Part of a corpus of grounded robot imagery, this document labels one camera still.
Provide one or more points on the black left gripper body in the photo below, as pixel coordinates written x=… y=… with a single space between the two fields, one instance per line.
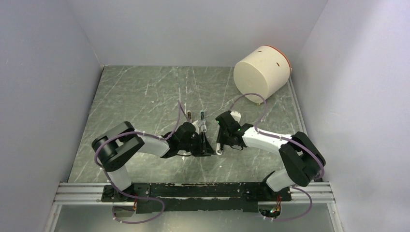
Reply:
x=194 y=144

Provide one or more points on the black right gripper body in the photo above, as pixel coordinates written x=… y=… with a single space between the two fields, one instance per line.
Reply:
x=226 y=140

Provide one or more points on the blue mini stapler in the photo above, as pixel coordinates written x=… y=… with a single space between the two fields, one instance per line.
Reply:
x=203 y=122

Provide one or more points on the beige stapler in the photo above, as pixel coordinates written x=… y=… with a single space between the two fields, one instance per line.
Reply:
x=189 y=116

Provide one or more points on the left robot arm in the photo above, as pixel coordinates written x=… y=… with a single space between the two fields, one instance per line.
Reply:
x=116 y=147

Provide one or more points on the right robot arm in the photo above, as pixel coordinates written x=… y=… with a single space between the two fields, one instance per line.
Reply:
x=301 y=159

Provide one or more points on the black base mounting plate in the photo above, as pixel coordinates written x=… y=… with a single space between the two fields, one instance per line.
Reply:
x=153 y=197

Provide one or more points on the cream cylindrical container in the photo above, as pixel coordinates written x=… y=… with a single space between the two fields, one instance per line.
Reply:
x=261 y=73

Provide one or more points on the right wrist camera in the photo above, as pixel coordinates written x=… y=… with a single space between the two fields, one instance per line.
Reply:
x=236 y=115

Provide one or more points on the aluminium frame rail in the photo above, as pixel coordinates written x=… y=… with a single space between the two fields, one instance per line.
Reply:
x=91 y=193

